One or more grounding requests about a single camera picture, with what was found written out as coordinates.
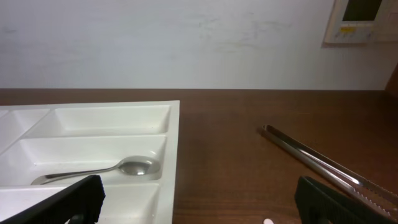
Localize white wall control panel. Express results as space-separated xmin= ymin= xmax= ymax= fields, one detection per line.
xmin=323 ymin=0 xmax=397 ymax=45

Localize large steel spoon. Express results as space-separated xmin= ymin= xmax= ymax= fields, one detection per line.
xmin=31 ymin=156 xmax=161 ymax=185

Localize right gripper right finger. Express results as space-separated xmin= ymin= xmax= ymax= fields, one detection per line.
xmin=294 ymin=176 xmax=394 ymax=224

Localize white plastic cutlery tray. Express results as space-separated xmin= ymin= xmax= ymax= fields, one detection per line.
xmin=1 ymin=101 xmax=180 ymax=223

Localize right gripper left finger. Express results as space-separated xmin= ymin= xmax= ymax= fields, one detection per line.
xmin=1 ymin=175 xmax=106 ymax=224

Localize long steel kitchen tongs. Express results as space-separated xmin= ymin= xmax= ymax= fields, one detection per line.
xmin=261 ymin=125 xmax=397 ymax=223

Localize white plastic knife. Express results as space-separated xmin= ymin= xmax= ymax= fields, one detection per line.
xmin=263 ymin=218 xmax=274 ymax=224

